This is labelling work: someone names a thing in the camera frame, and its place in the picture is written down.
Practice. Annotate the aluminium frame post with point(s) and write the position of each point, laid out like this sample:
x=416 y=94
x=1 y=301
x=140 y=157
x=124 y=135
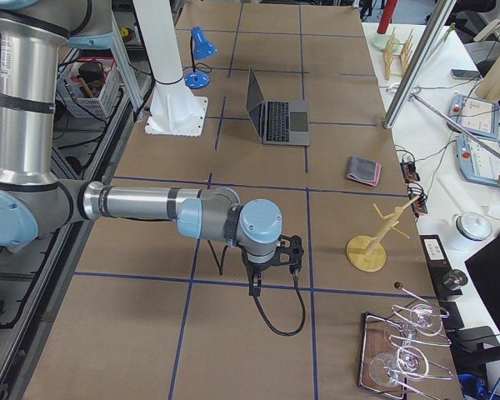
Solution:
x=426 y=43

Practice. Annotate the white plastic basket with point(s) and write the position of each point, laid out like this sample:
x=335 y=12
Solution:
x=89 y=86

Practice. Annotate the wire glass rack tray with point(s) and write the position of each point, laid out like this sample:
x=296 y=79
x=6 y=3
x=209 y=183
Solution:
x=393 y=353

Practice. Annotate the white kettle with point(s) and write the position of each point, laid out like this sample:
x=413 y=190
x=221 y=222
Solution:
x=468 y=229

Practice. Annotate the wooden mug tree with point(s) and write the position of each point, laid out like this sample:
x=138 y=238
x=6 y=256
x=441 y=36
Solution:
x=366 y=253

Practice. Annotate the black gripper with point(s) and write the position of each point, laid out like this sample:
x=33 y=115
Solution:
x=257 y=266

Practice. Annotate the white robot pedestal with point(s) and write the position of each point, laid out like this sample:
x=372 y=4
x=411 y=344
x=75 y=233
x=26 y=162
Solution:
x=174 y=109

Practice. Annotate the upper teach pendant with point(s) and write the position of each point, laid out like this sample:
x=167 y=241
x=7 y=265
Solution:
x=480 y=117

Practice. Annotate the green handled metal grabber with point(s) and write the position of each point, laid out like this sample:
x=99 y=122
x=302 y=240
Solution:
x=453 y=124

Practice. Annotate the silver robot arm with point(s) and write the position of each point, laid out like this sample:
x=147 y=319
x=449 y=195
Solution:
x=34 y=202

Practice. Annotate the grey laptop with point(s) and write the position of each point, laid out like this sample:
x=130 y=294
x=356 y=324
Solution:
x=276 y=122

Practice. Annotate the grey pink folded cloth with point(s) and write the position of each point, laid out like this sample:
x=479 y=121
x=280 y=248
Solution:
x=363 y=170

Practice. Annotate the wooden dish rack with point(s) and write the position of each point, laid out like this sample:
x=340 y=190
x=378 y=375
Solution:
x=395 y=50

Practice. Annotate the lower teach pendant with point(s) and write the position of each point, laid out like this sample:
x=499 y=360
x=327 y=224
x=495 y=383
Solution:
x=476 y=164

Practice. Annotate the teach pendant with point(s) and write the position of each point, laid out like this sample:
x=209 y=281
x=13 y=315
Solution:
x=476 y=164
x=480 y=117

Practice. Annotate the blue desk lamp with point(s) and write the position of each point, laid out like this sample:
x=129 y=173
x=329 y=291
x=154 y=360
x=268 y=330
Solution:
x=201 y=48

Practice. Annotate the black smartphone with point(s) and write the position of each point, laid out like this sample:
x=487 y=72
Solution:
x=464 y=74

